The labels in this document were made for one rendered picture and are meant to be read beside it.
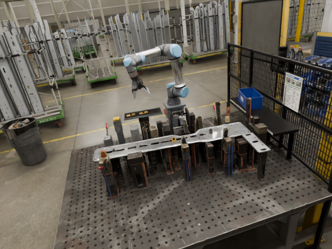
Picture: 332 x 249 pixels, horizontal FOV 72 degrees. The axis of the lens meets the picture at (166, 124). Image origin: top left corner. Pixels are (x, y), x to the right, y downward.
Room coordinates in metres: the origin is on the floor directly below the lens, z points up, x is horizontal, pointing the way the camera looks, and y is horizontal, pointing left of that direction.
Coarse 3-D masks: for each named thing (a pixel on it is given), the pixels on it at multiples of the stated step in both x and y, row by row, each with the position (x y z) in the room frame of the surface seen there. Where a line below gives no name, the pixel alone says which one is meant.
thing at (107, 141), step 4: (104, 136) 1.87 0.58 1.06; (108, 136) 1.86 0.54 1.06; (104, 140) 1.81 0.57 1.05; (108, 140) 1.81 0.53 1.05; (104, 144) 1.81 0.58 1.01; (108, 144) 1.81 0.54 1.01; (112, 144) 1.84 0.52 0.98; (108, 152) 1.82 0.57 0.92; (112, 160) 1.82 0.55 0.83; (112, 164) 1.81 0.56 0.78; (112, 168) 1.81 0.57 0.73
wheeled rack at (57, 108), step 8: (40, 48) 5.20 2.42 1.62; (8, 56) 4.79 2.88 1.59; (40, 56) 4.69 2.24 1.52; (48, 80) 4.68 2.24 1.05; (56, 96) 5.50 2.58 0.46; (56, 104) 5.43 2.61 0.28; (32, 112) 4.90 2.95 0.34; (48, 112) 4.92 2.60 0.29; (56, 112) 4.77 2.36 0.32; (8, 120) 4.69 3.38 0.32; (40, 120) 4.53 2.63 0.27; (48, 120) 4.58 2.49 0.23; (56, 120) 4.70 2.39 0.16; (0, 128) 4.36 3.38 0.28
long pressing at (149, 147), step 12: (204, 132) 1.80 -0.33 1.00; (216, 132) 1.77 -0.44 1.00; (228, 132) 1.74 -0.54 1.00; (240, 132) 1.71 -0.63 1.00; (120, 144) 1.78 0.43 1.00; (132, 144) 1.76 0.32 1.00; (144, 144) 1.73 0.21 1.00; (156, 144) 1.71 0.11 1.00; (168, 144) 1.68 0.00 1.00; (180, 144) 1.66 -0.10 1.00; (96, 156) 1.65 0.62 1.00; (120, 156) 1.61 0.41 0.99
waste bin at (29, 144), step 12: (12, 120) 3.56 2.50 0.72; (24, 120) 3.52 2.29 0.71; (36, 120) 3.49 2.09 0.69; (12, 132) 3.16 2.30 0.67; (24, 132) 3.22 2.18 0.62; (36, 132) 3.36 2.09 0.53; (12, 144) 3.19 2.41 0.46; (24, 144) 3.21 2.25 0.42; (36, 144) 3.31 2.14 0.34; (24, 156) 3.21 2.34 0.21; (36, 156) 3.26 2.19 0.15
